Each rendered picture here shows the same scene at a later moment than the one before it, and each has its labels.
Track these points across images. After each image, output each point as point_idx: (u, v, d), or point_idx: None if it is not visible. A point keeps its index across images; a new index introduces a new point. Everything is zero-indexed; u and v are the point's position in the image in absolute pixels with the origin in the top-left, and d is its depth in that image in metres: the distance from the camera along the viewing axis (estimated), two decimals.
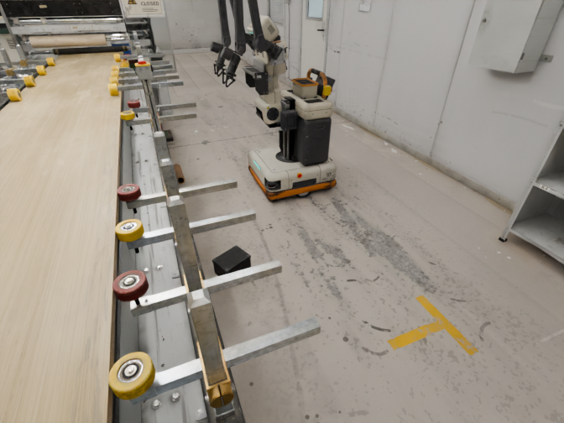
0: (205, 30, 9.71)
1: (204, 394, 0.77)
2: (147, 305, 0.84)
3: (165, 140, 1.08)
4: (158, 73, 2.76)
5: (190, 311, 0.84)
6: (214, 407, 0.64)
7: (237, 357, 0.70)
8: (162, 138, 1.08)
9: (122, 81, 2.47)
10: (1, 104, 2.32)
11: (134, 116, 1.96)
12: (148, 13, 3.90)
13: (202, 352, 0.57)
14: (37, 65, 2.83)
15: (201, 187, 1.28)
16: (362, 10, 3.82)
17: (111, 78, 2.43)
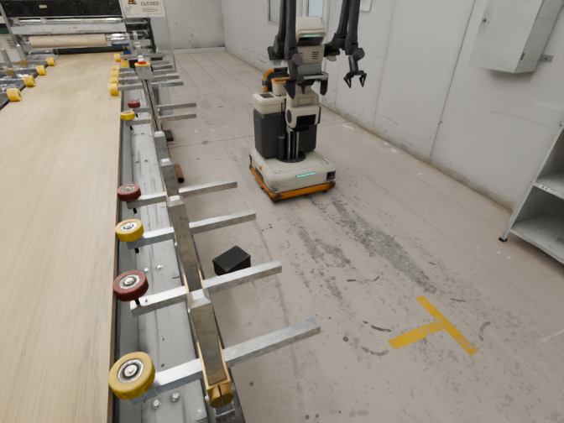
0: (205, 30, 9.71)
1: (204, 394, 0.77)
2: (147, 305, 0.84)
3: (165, 140, 1.08)
4: (158, 73, 2.76)
5: (190, 311, 0.84)
6: (214, 407, 0.64)
7: (237, 357, 0.70)
8: (162, 138, 1.08)
9: (122, 81, 2.47)
10: (1, 104, 2.32)
11: (134, 116, 1.96)
12: (148, 13, 3.90)
13: (202, 352, 0.57)
14: (37, 65, 2.83)
15: (201, 187, 1.28)
16: (362, 10, 3.82)
17: (111, 78, 2.43)
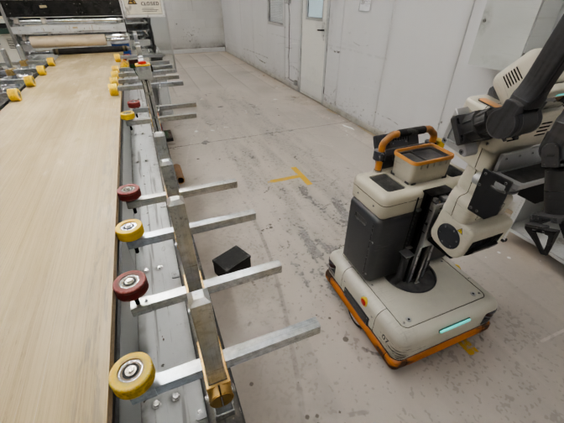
0: (205, 30, 9.71)
1: (204, 394, 0.77)
2: (147, 305, 0.84)
3: (165, 140, 1.08)
4: (158, 73, 2.76)
5: (190, 311, 0.84)
6: (214, 407, 0.64)
7: (237, 357, 0.70)
8: (162, 138, 1.08)
9: (122, 81, 2.47)
10: (1, 104, 2.32)
11: (134, 116, 1.96)
12: (148, 13, 3.90)
13: (202, 352, 0.57)
14: (37, 65, 2.83)
15: (201, 187, 1.28)
16: (362, 10, 3.82)
17: (111, 78, 2.43)
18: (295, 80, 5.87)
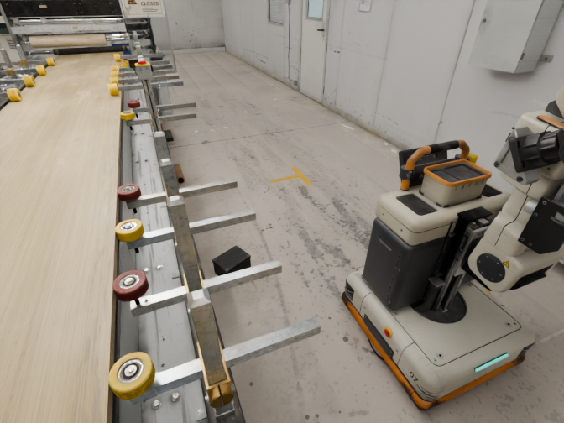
0: (205, 30, 9.71)
1: (204, 394, 0.77)
2: (147, 305, 0.84)
3: (165, 140, 1.08)
4: (158, 73, 2.76)
5: (190, 311, 0.84)
6: (214, 407, 0.64)
7: (237, 357, 0.70)
8: (162, 138, 1.08)
9: (122, 81, 2.47)
10: (1, 104, 2.32)
11: (134, 116, 1.96)
12: (148, 13, 3.90)
13: (202, 352, 0.57)
14: (37, 65, 2.83)
15: (201, 187, 1.28)
16: (362, 10, 3.82)
17: (111, 78, 2.43)
18: (295, 80, 5.87)
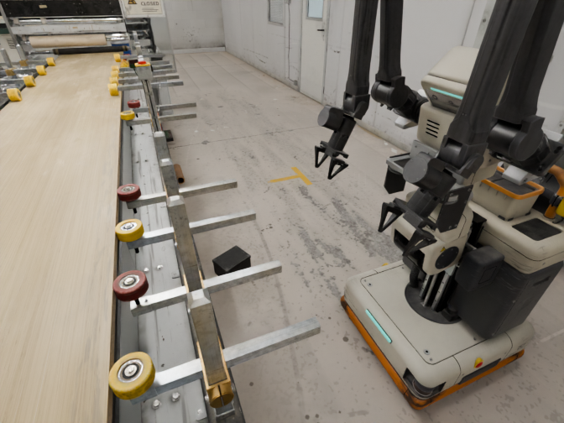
0: (205, 30, 9.71)
1: (204, 394, 0.77)
2: (147, 305, 0.84)
3: (165, 140, 1.08)
4: (158, 73, 2.76)
5: (190, 311, 0.84)
6: (214, 407, 0.64)
7: (237, 357, 0.70)
8: (162, 138, 1.08)
9: (122, 81, 2.47)
10: (1, 104, 2.32)
11: (134, 116, 1.96)
12: (148, 13, 3.90)
13: (202, 352, 0.57)
14: (37, 65, 2.83)
15: (201, 187, 1.28)
16: None
17: (111, 78, 2.43)
18: (295, 80, 5.87)
